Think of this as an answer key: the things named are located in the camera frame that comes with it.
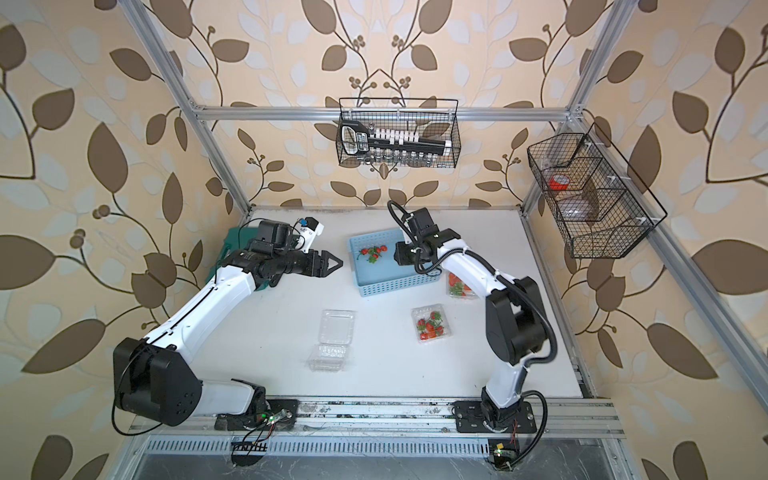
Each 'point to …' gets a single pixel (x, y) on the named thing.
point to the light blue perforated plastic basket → (376, 271)
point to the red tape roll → (559, 182)
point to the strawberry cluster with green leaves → (374, 252)
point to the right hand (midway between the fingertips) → (400, 256)
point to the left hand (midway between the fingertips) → (328, 258)
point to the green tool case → (236, 239)
